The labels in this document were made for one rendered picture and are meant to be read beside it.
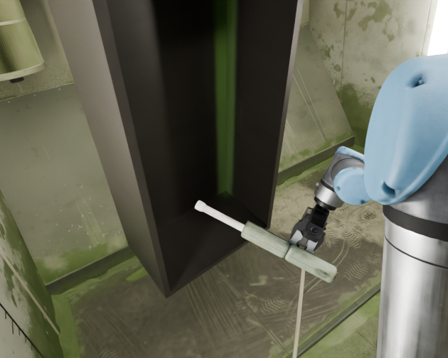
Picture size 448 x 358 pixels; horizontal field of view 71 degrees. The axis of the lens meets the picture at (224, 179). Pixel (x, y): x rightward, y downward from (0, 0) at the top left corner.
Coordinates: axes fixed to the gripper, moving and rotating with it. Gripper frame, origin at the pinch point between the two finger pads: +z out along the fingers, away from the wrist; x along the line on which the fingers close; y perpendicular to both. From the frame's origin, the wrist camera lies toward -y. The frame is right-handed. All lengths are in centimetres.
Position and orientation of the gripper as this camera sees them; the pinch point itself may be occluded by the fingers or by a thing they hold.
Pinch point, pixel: (296, 253)
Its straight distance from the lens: 106.5
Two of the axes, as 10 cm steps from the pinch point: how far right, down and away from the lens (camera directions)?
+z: -3.6, 8.5, 3.8
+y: 3.3, -2.7, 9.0
